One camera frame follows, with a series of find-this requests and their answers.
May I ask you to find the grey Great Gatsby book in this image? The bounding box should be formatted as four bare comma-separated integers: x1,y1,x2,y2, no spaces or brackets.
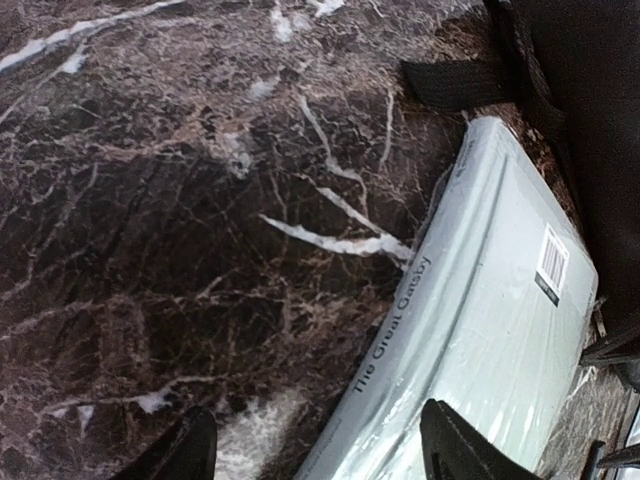
297,117,598,479

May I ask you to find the black student bag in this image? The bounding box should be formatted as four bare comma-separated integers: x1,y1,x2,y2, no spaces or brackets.
401,1,639,388

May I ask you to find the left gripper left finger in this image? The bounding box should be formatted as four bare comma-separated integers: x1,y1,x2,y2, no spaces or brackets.
111,406,217,480

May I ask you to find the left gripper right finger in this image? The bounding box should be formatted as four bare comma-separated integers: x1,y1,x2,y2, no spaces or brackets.
420,399,538,480

